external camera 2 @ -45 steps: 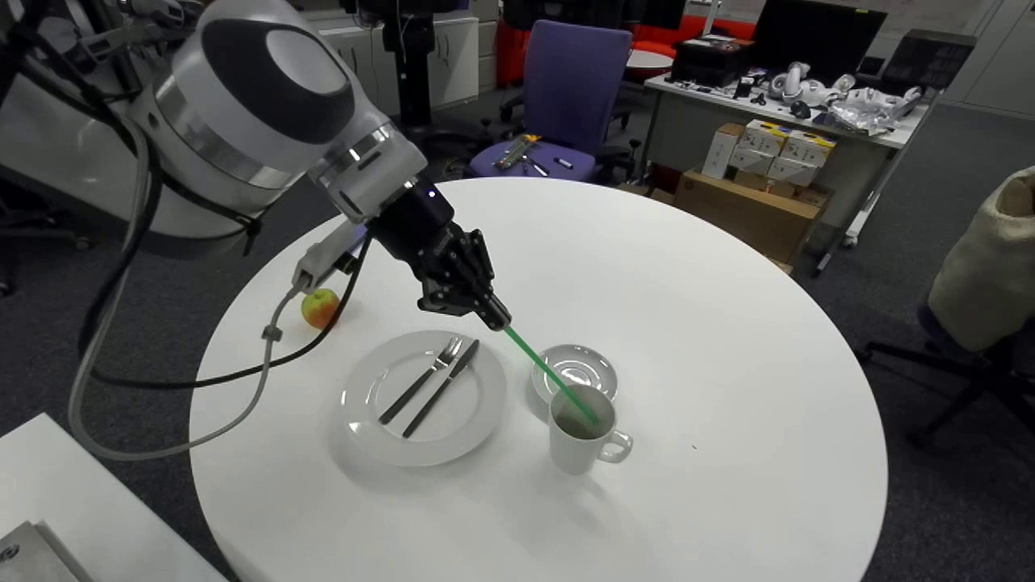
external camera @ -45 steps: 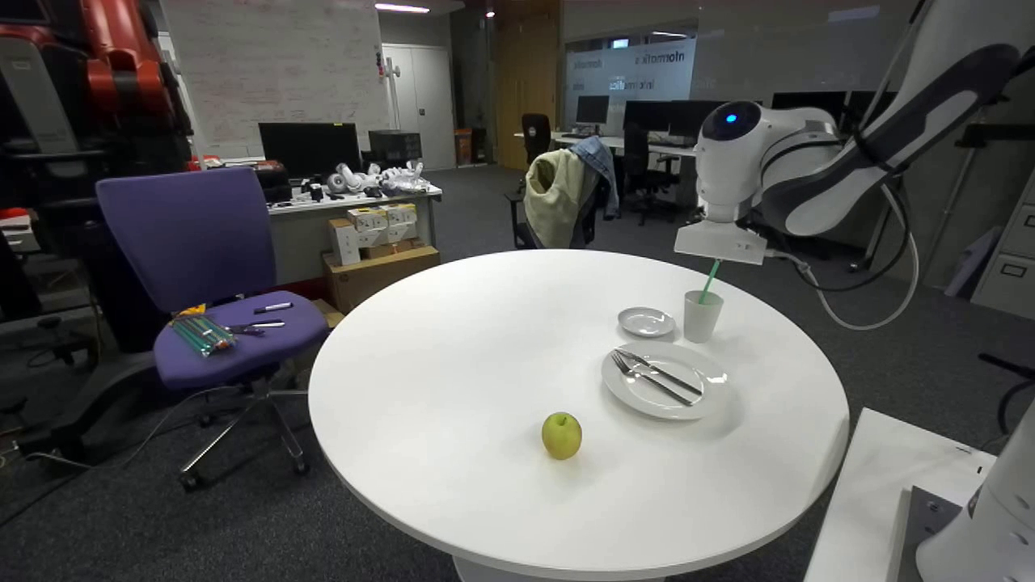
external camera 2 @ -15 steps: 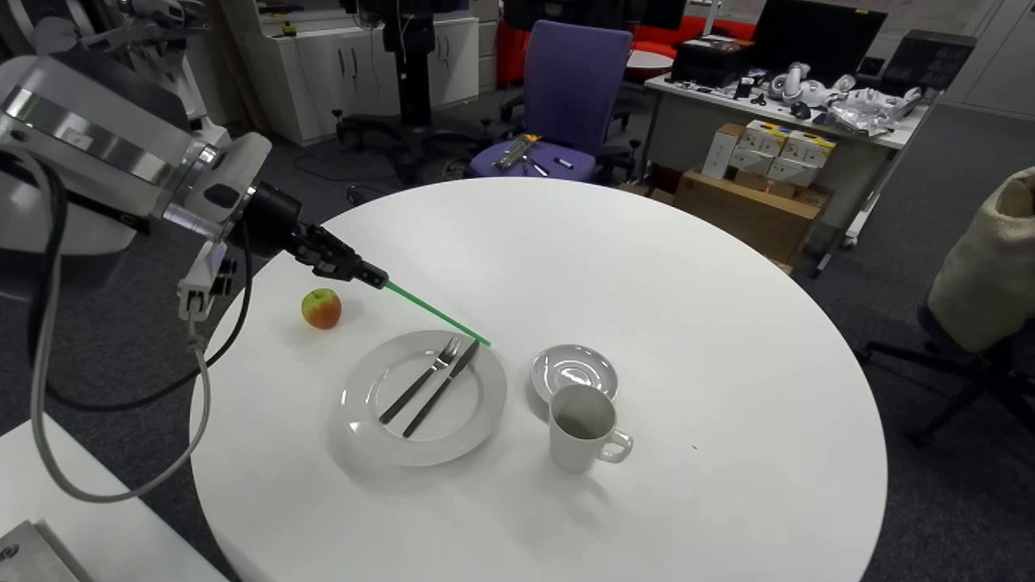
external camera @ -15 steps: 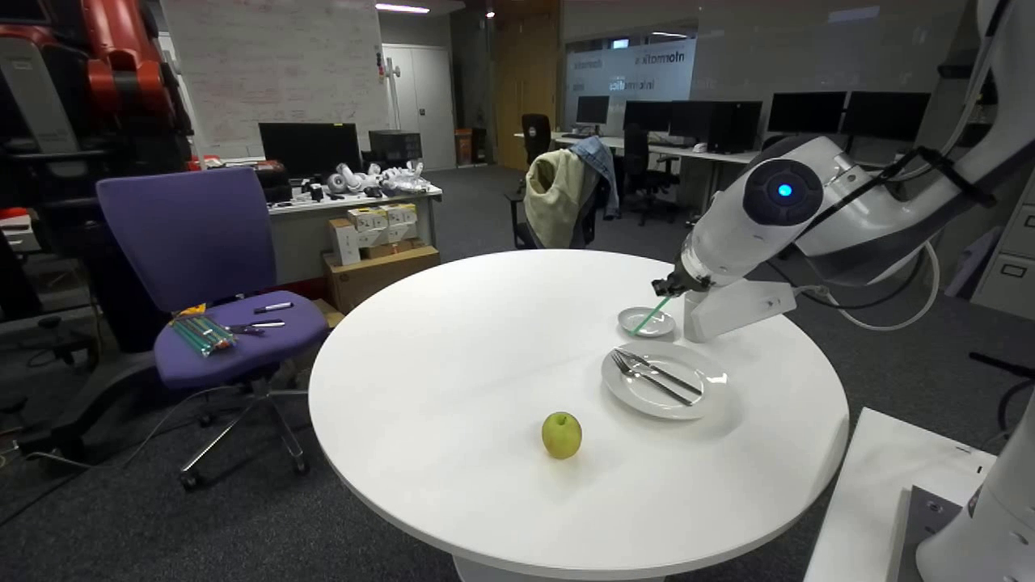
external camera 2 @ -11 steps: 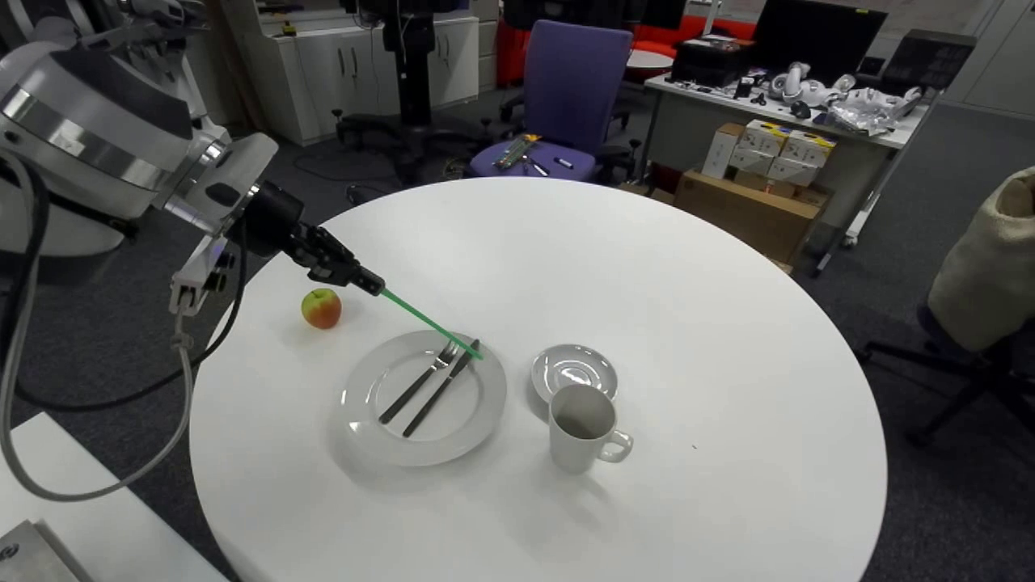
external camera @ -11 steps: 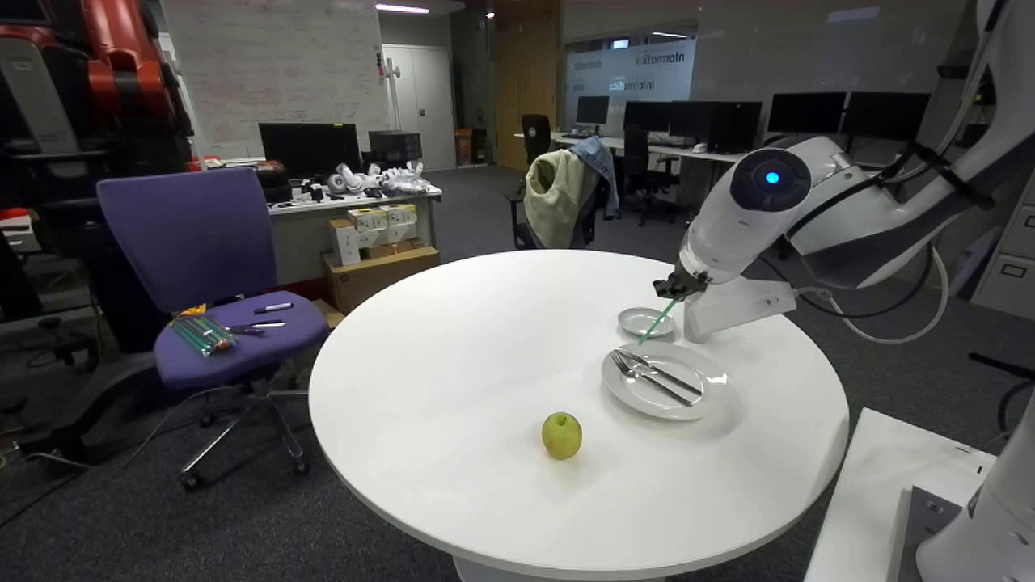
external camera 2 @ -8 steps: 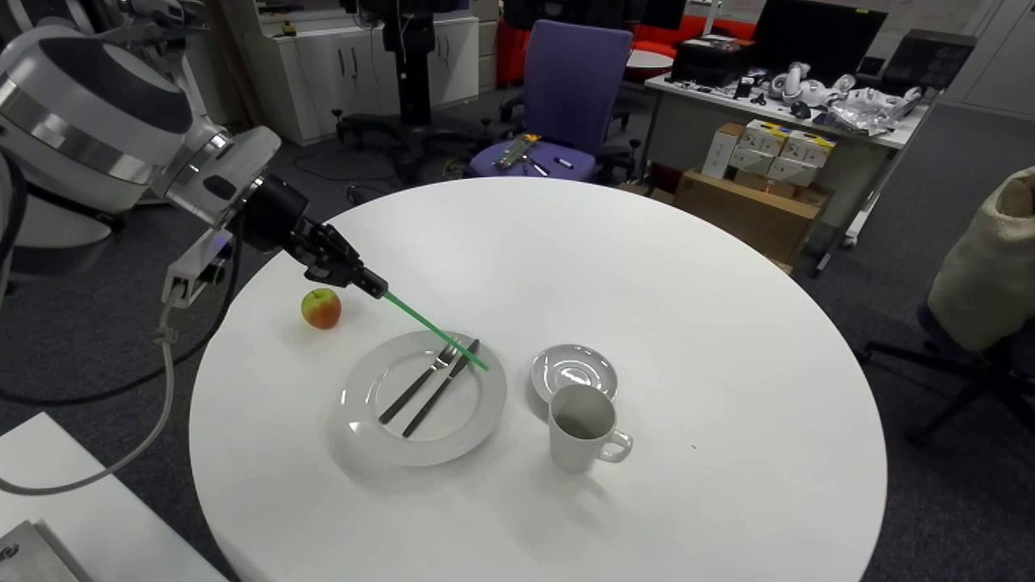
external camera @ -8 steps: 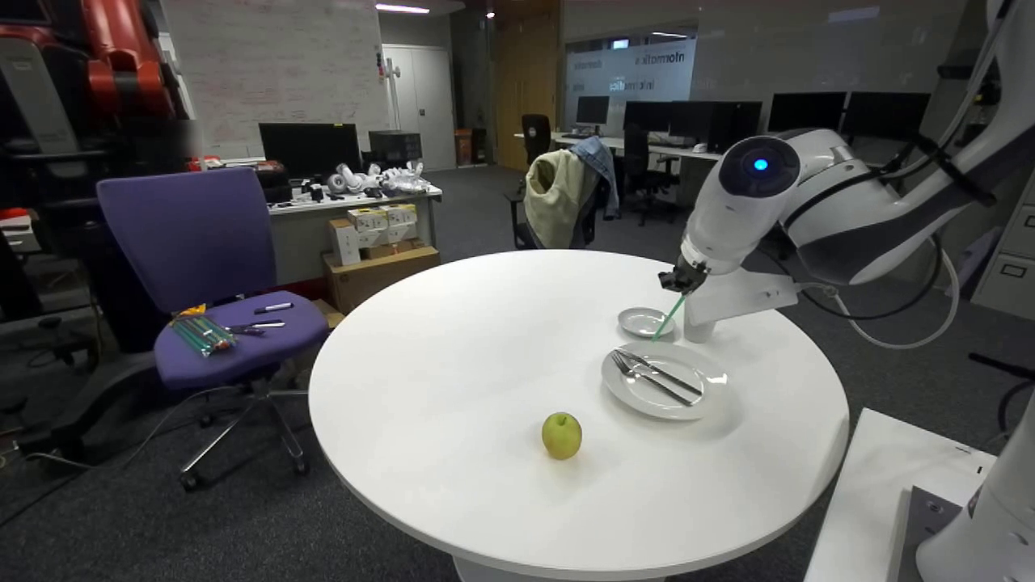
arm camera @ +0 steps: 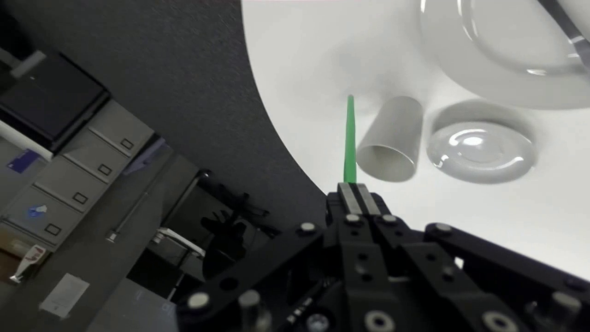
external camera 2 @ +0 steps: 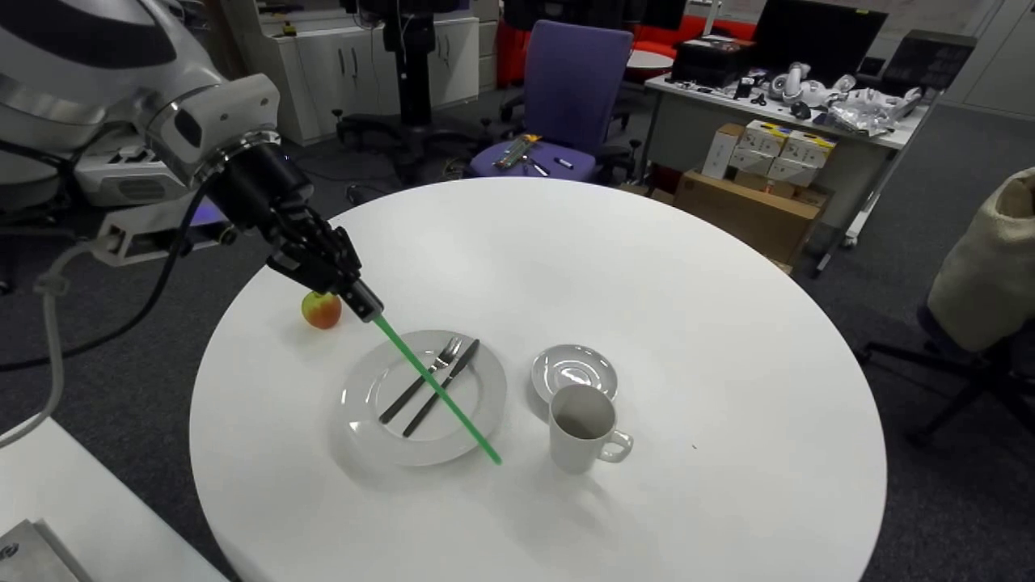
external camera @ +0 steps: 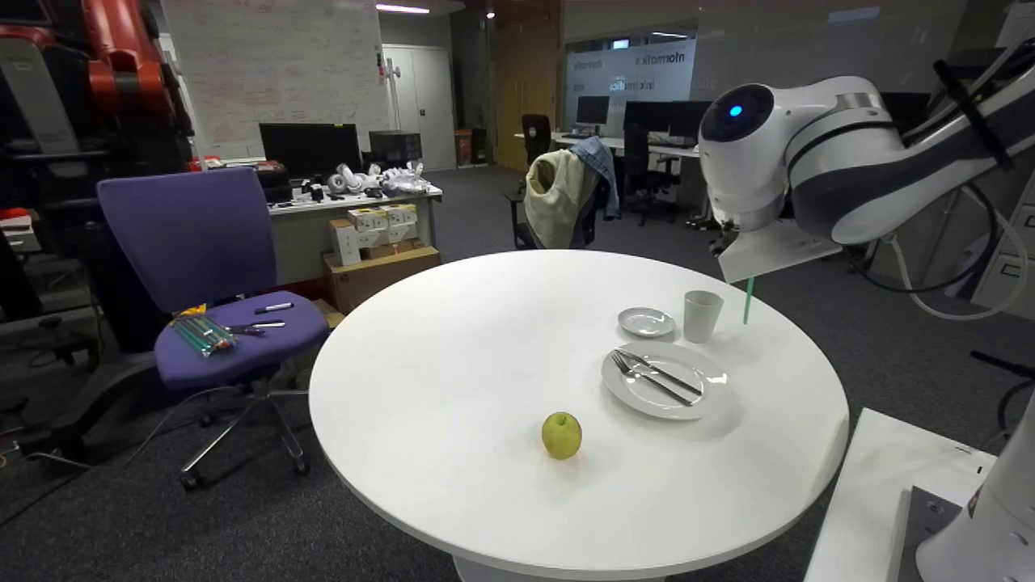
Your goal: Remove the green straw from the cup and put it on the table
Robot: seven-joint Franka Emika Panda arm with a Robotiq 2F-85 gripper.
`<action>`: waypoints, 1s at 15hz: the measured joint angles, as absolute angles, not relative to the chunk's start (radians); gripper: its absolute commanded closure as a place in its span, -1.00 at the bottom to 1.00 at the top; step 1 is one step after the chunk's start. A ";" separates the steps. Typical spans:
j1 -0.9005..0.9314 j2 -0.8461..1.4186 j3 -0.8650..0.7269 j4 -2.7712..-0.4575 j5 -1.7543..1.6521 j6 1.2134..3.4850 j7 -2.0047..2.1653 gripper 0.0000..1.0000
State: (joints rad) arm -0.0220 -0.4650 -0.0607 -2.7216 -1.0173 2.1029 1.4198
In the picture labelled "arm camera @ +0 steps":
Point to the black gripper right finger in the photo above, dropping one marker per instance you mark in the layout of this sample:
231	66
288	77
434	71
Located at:
443	278

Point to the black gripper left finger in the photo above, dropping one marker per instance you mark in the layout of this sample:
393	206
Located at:
333	270

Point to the green straw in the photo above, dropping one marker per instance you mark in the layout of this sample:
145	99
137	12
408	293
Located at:
349	141

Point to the small white saucer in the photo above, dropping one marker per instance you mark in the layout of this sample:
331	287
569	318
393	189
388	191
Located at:
482	154

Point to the white mug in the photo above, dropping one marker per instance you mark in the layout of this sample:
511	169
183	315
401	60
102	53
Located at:
397	132

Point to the large white plate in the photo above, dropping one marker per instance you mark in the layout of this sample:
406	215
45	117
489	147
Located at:
491	75

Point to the gray drawer cabinet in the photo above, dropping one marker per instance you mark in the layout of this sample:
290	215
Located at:
75	178

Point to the black flat box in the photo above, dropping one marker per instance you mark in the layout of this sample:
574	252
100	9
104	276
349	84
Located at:
56	103

